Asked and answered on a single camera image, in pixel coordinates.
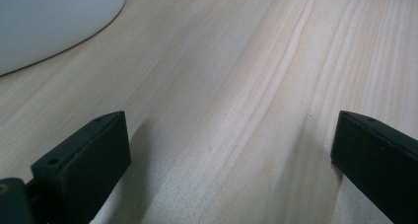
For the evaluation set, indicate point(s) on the white pedal trash can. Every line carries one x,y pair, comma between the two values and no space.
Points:
49,20

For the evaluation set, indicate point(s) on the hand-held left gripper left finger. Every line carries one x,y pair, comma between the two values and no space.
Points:
82,171

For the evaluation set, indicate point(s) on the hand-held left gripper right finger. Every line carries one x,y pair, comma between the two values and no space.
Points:
381,164

